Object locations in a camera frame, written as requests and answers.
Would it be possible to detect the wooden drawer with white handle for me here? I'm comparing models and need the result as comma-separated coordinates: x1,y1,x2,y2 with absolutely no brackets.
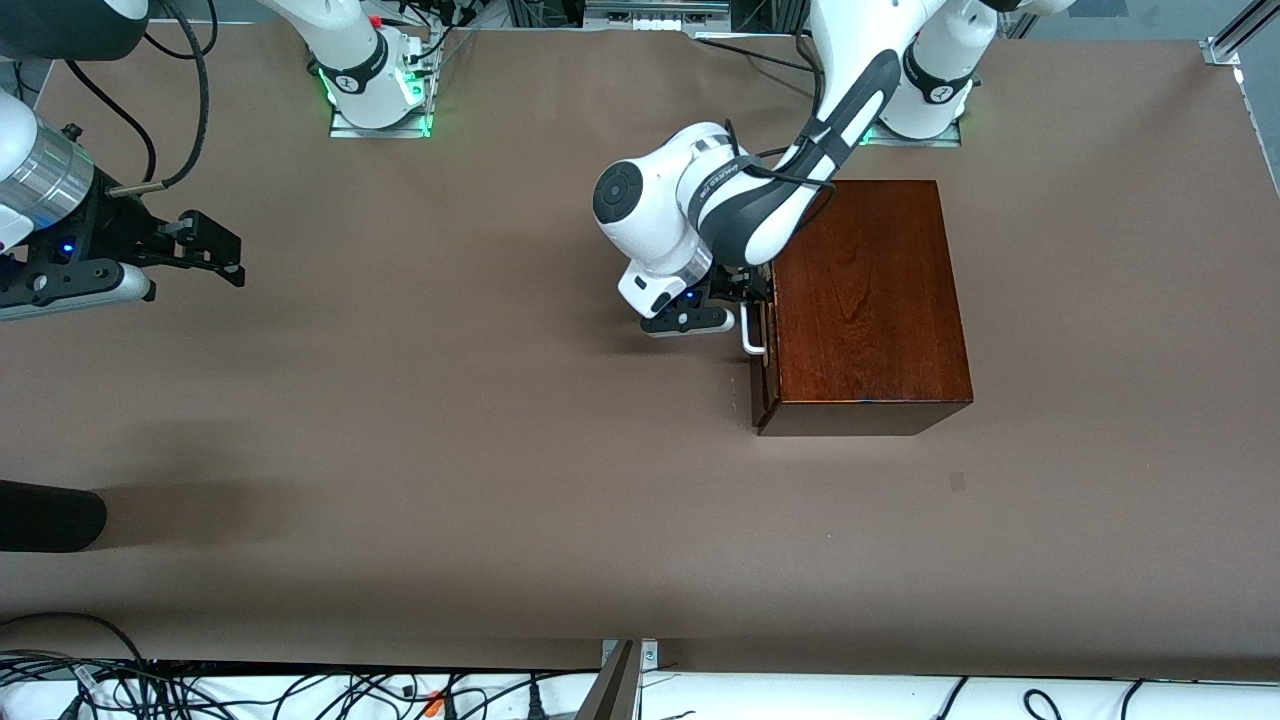
738,268,783,403

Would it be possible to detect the dark brown wooden cabinet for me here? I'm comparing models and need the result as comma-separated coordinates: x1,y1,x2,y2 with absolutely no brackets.
750,180,974,437

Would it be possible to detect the white power strip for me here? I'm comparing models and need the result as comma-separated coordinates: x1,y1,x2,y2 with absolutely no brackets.
583,0,691,31

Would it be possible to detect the black foam cylinder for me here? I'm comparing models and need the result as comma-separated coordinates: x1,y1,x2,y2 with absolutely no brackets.
0,480,108,553

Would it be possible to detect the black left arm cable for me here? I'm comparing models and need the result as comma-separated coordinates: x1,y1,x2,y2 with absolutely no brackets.
725,118,837,193

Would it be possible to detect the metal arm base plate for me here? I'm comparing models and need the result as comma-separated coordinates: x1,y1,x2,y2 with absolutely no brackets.
855,118,963,149
328,95,436,139

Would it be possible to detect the black looped cable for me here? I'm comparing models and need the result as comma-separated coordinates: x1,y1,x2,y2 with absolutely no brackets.
0,612,153,701

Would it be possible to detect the aluminium frame post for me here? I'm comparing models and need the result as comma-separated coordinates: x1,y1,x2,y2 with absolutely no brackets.
575,638,661,720

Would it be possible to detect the aluminium frame profile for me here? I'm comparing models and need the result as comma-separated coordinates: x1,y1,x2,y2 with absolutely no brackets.
1200,0,1280,67

